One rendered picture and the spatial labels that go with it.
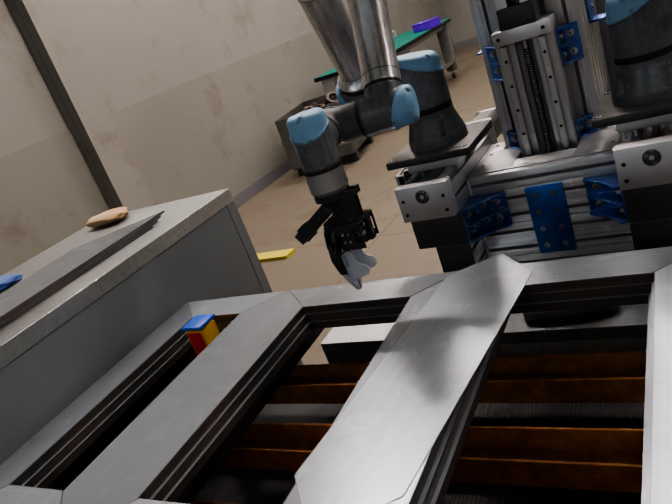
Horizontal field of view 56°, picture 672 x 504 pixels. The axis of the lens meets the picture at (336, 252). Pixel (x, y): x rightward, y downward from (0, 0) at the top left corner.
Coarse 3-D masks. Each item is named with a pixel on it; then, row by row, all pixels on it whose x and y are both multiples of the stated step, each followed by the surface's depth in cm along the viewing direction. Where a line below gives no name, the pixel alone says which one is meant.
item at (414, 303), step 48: (432, 288) 128; (528, 288) 116; (576, 288) 112; (624, 288) 108; (288, 336) 134; (144, 384) 141; (240, 384) 120; (480, 384) 100; (96, 432) 129; (48, 480) 119; (432, 480) 82
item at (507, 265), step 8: (480, 264) 130; (488, 264) 129; (496, 264) 127; (504, 264) 126; (512, 264) 125; (520, 264) 124; (456, 272) 130; (464, 272) 129; (472, 272) 128; (480, 272) 127; (488, 272) 125; (496, 272) 124; (504, 272) 123; (512, 272) 122; (520, 272) 121
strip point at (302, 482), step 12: (300, 480) 88; (312, 480) 87; (324, 480) 86; (300, 492) 86; (312, 492) 85; (324, 492) 84; (336, 492) 83; (348, 492) 82; (360, 492) 82; (372, 492) 81; (384, 492) 80
